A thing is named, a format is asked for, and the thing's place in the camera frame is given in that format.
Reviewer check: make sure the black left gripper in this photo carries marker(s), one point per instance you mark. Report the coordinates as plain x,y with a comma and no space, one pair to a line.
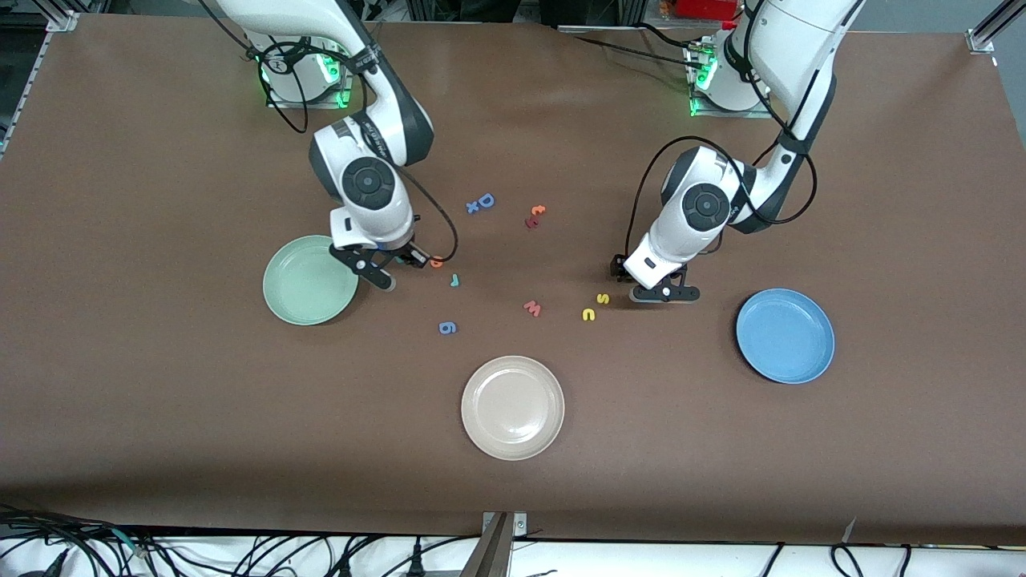
620,267

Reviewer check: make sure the beige plate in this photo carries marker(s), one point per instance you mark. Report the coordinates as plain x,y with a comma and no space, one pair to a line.
513,408

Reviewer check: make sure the metal clamp bracket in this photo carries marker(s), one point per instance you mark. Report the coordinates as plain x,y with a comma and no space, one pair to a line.
493,553

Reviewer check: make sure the red box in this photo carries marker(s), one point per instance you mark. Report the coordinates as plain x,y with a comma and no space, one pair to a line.
705,8

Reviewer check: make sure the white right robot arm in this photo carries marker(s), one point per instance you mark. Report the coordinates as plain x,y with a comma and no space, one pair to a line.
369,184

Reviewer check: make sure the white paper scrap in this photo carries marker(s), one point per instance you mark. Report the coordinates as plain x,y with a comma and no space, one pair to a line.
848,530

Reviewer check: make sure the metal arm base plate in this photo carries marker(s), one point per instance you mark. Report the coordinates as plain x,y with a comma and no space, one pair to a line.
713,112
276,102

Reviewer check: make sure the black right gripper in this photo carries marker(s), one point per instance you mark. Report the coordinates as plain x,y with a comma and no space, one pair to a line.
403,253

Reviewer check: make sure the blue foam letter D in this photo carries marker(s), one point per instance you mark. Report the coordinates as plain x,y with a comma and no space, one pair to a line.
486,200

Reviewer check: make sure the pink foam letter w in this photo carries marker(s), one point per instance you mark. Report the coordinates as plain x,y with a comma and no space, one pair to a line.
533,308

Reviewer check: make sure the aluminium side rail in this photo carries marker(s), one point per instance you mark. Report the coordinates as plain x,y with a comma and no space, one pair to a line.
20,96

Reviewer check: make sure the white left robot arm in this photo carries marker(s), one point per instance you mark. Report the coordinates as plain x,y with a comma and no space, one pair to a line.
705,208

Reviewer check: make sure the pale green plate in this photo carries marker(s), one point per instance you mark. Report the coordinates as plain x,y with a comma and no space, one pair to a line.
309,284

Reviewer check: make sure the blue plate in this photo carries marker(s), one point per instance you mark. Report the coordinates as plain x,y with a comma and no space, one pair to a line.
785,336

